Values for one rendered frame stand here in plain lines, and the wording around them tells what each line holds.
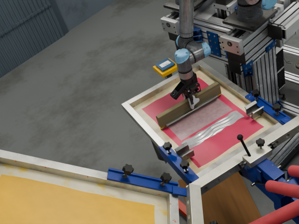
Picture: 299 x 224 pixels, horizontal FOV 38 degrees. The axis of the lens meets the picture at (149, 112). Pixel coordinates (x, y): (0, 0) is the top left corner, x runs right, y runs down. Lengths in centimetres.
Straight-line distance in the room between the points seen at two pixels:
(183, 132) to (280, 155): 99
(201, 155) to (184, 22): 69
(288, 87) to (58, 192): 241
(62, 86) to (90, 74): 32
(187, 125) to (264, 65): 95
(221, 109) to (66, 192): 107
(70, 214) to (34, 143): 263
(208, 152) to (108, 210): 70
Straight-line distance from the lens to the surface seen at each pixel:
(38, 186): 172
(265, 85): 322
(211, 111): 241
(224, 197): 318
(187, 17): 227
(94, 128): 408
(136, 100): 258
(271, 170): 197
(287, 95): 358
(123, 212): 172
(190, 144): 225
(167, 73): 279
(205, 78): 265
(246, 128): 229
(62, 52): 542
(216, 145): 223
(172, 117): 235
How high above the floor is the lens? 256
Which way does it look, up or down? 40 degrees down
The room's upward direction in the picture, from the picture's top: 19 degrees counter-clockwise
